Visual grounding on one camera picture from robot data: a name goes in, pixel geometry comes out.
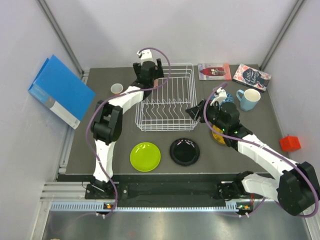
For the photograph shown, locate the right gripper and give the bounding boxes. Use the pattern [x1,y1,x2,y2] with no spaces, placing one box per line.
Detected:
[185,99,228,132]

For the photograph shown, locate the yellow patterned plate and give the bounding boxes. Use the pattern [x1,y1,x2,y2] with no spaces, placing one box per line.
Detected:
[211,125,226,146]

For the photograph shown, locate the blue triangle pattern bowl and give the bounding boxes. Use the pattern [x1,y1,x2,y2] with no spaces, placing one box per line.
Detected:
[220,92,234,105]

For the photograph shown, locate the salmon dotted mug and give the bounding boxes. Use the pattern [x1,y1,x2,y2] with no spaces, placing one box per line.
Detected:
[110,83,124,96]

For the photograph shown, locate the black plate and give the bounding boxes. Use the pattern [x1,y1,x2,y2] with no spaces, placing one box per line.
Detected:
[169,137,201,167]

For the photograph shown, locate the light blue mug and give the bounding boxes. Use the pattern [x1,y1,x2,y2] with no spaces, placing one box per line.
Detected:
[236,88,261,111]

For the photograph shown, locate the lime green plate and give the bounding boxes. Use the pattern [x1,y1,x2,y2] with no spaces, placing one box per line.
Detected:
[129,142,161,173]

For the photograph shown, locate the tall pink cup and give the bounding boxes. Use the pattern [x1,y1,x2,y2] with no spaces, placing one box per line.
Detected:
[153,79,159,88]

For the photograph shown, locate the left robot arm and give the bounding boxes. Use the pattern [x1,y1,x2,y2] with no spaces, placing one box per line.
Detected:
[90,58,164,199]

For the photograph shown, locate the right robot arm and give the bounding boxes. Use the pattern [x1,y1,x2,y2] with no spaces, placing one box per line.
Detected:
[186,100,320,217]

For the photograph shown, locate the red thin book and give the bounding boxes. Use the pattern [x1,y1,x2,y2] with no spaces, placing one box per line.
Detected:
[197,63,232,81]

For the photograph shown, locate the floral paperback book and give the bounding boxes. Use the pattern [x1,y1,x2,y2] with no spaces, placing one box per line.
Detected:
[232,64,272,93]

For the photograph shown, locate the blue folder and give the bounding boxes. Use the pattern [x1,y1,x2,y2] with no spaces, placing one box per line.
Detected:
[28,55,96,129]

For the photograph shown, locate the orange red cube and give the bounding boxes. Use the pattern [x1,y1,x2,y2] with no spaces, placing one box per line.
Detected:
[279,135,301,152]

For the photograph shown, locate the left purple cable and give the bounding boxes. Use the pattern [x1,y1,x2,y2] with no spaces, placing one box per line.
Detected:
[85,47,172,221]

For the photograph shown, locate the purple cable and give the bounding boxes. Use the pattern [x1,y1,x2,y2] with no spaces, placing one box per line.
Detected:
[202,82,320,218]
[85,47,172,221]

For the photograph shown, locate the white wire dish rack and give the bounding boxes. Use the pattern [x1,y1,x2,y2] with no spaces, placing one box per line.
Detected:
[135,63,197,132]

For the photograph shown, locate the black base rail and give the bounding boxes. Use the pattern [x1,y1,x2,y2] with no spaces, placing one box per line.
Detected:
[85,173,250,207]

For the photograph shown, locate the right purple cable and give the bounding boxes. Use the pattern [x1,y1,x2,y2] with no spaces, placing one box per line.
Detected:
[202,82,320,218]

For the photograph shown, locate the slotted cable duct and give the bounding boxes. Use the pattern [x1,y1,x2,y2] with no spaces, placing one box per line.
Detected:
[50,201,250,212]

